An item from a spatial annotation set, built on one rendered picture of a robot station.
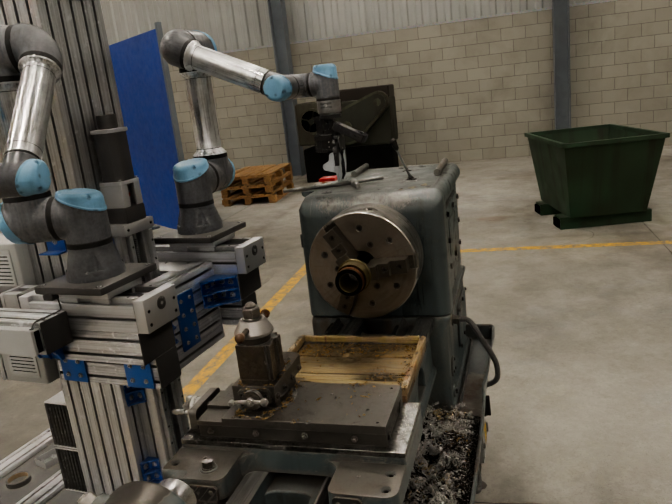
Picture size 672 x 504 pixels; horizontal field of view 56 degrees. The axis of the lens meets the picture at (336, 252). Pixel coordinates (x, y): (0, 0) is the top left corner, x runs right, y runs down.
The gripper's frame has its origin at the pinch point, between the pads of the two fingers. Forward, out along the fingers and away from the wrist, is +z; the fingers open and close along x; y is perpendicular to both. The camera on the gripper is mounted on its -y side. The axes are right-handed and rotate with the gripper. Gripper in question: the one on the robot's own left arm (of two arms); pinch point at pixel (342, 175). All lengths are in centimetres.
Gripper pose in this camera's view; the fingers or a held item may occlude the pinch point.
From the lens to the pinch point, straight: 207.1
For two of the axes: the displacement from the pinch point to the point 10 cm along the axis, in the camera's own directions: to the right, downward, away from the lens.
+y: -9.6, 0.3, 2.9
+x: -2.7, 2.7, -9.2
